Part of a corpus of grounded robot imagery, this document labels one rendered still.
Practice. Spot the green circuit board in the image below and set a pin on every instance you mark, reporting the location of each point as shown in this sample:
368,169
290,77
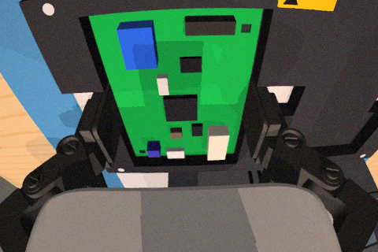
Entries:
179,76

